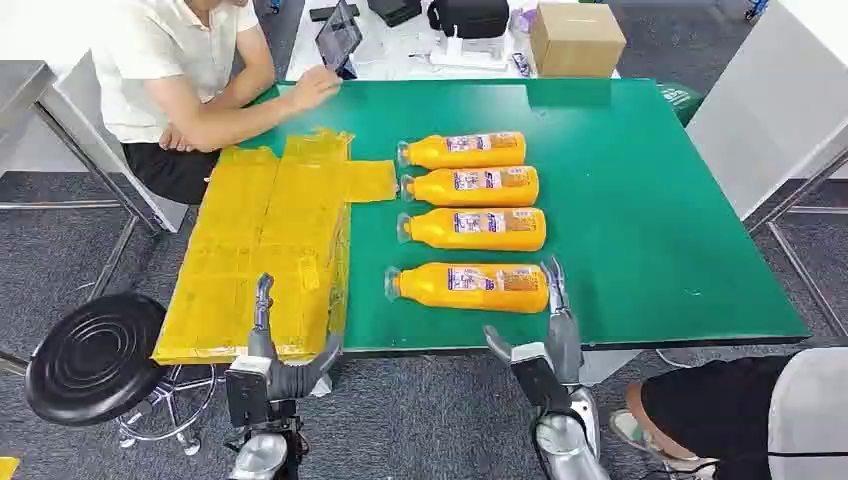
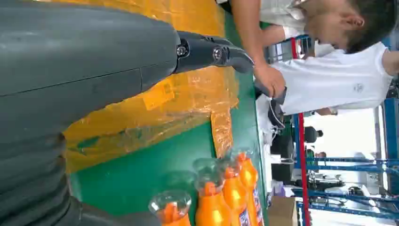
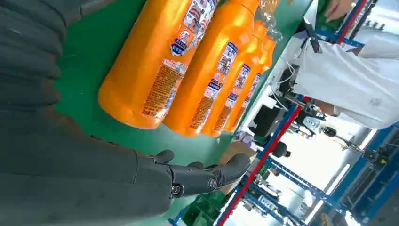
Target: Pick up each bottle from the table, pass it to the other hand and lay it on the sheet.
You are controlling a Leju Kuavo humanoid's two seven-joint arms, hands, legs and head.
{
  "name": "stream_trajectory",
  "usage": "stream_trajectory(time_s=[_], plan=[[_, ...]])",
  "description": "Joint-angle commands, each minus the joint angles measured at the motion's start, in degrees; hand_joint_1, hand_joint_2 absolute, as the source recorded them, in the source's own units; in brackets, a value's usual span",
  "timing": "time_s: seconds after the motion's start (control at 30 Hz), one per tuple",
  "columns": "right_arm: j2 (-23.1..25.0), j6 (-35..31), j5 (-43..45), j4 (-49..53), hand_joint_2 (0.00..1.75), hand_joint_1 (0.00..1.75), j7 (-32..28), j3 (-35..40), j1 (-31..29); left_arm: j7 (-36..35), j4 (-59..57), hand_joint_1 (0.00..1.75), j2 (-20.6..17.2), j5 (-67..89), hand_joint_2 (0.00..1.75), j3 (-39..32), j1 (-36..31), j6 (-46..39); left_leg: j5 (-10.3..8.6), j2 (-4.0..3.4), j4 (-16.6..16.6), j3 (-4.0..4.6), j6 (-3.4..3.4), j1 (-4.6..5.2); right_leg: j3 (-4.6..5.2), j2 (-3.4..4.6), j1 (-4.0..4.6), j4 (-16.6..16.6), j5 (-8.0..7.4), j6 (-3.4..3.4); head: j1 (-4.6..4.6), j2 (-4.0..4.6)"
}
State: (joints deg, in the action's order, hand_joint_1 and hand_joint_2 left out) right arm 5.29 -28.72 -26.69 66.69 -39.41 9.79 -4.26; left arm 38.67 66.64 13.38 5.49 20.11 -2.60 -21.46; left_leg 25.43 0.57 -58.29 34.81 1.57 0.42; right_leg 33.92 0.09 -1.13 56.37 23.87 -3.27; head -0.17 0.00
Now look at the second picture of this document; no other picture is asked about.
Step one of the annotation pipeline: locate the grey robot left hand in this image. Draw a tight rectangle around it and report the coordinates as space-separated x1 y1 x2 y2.
0 0 255 226

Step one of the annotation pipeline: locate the orange drink bottle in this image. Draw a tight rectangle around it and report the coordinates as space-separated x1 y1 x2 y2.
219 157 254 226
192 158 232 226
235 151 265 226
148 190 192 226

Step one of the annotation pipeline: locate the yellow sheet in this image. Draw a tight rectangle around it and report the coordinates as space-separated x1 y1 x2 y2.
39 0 240 174

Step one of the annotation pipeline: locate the green mat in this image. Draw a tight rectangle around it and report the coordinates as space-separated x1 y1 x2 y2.
70 12 269 226

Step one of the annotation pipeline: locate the person's right hand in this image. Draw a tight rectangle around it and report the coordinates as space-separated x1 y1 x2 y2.
253 63 287 99

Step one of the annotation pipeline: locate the large black bag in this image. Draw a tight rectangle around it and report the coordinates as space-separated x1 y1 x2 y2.
271 162 295 183

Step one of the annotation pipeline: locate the red pole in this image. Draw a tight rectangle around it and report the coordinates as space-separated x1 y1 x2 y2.
290 37 311 226

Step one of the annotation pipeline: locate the cardboard box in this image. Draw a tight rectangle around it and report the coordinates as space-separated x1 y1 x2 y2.
267 196 299 226

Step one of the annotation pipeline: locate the blue metal rack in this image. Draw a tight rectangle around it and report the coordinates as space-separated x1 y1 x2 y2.
293 97 399 221

